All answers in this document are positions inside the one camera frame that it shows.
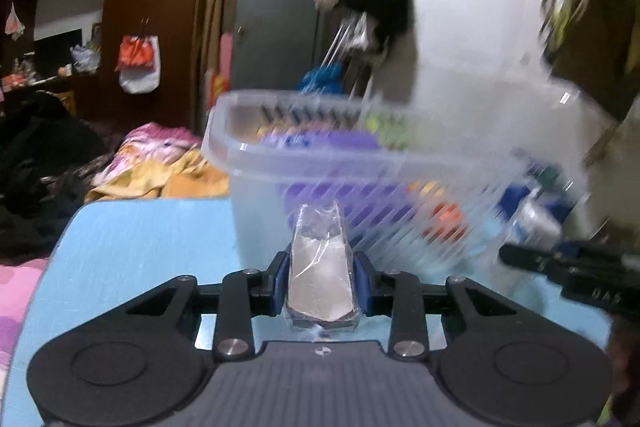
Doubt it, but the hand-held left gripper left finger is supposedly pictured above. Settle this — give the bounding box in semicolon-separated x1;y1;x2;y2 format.
119;251;292;363

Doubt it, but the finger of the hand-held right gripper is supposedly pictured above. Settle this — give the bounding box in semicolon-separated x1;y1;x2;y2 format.
560;276;640;315
499;241;640;279

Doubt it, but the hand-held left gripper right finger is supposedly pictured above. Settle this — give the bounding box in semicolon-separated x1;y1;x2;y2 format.
352;252;527;363

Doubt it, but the clear pink packet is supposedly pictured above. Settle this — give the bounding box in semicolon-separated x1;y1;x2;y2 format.
282;202;362;334

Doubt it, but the clear plastic basket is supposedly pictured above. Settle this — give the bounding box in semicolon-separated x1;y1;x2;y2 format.
202;89;596;304

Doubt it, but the blue and white packet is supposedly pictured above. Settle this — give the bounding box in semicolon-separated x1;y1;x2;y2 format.
500;184;566;253

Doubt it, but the orange packet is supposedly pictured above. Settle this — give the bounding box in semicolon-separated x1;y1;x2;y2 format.
420;202;468;240

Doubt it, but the yellow cloth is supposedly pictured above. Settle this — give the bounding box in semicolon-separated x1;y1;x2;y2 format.
86;146;232;204

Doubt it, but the purple packet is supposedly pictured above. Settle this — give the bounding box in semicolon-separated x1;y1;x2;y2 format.
260;129;381;154

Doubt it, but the green packet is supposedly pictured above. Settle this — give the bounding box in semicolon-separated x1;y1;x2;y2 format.
365;114;431;150

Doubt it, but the pink floral blanket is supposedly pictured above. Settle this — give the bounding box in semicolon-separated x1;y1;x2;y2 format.
92;122;207;204

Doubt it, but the blue duster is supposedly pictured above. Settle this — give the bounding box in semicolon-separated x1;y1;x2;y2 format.
299;61;347;96

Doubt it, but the pink board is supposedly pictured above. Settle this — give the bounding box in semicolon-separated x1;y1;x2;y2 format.
219;32;235;94

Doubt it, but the olive brown cloth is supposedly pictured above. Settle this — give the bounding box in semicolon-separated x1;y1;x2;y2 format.
547;0;640;128

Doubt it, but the white cabinet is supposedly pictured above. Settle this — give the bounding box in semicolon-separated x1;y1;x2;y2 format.
409;0;593;110

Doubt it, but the white and red hanging bag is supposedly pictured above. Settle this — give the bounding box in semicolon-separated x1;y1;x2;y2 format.
115;34;162;96

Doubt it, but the grey door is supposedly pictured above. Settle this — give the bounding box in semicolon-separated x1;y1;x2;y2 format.
234;0;327;94

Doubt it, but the pink checked bedsheet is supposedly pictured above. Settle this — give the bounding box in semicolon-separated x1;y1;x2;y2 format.
0;257;50;427

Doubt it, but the black clothes pile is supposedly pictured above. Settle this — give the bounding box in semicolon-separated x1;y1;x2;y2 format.
0;88;123;260

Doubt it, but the black hanging cloth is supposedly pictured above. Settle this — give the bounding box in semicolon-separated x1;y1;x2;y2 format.
341;0;420;68

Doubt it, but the white plastic bag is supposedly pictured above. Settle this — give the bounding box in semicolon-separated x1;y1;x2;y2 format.
70;43;102;74

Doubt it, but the small hanging plastic bag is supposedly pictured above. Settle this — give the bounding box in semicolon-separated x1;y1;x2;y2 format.
4;3;27;42

